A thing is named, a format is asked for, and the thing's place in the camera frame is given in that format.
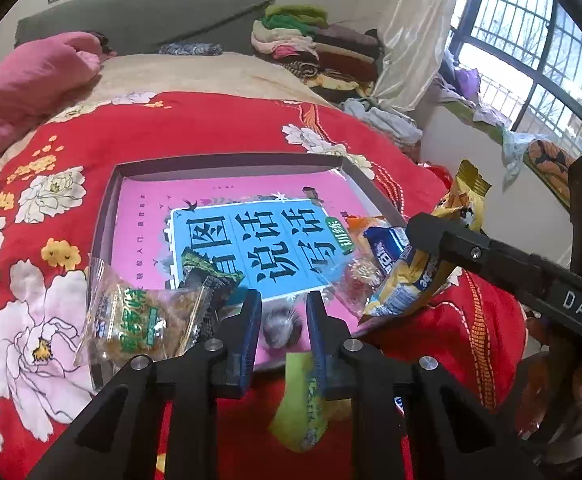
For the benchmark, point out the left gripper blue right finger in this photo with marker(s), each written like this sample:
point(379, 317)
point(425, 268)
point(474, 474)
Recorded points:
point(411, 420)

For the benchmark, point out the red plastic bag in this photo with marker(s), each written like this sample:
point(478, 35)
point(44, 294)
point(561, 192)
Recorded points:
point(440, 172)

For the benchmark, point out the pink and blue workbook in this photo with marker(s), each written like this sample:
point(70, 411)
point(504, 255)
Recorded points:
point(285, 232)

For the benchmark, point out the grey headboard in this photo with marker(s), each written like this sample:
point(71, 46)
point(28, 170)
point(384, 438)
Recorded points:
point(144, 26)

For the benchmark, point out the yellow wafer bar packet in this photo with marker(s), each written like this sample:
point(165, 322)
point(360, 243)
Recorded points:
point(417, 274)

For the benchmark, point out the blue biscuit packet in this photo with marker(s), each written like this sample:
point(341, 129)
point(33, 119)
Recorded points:
point(387, 243)

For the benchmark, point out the pink quilt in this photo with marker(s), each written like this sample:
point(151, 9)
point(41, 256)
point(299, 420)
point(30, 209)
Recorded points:
point(40, 75)

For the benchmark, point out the snickers bar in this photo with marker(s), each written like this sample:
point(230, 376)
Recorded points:
point(281, 325)

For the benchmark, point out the window with bars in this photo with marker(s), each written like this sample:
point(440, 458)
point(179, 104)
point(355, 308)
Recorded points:
point(528, 54)

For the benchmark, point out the orange cracker packet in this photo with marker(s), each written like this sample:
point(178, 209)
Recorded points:
point(358, 224)

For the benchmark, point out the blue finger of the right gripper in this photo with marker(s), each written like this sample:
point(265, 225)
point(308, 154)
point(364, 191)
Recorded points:
point(535, 281)

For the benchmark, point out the clothes on window sill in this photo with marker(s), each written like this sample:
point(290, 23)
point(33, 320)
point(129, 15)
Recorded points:
point(458, 88)

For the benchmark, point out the red floral blanket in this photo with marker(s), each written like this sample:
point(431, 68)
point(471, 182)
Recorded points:
point(50, 198)

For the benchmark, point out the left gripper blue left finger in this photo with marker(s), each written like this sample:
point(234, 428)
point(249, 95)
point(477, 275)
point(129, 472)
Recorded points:
point(117, 435)

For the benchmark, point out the stack of folded clothes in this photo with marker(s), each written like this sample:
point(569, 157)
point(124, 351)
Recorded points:
point(336, 62)

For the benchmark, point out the black green snack packet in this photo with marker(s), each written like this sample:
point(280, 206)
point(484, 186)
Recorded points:
point(217, 286)

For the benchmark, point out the cream satin curtain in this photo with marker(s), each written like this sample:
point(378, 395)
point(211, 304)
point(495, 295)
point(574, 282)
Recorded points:
point(413, 34)

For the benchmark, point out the dark patterned pillow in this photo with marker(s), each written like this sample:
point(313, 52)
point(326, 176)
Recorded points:
point(190, 49)

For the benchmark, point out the green milk candy bag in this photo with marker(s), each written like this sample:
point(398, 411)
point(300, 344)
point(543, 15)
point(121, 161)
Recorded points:
point(303, 415)

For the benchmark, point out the dark shallow cardboard tray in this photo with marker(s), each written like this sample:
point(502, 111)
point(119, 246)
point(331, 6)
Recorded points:
point(233, 165)

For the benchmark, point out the green label pastry packet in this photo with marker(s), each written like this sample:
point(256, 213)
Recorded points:
point(124, 320)

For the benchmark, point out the clear red candy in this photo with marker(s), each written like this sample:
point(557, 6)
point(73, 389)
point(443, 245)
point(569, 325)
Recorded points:
point(359, 280)

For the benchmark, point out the beige bed sheet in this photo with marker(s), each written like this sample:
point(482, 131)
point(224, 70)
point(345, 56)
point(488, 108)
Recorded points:
point(136, 79)

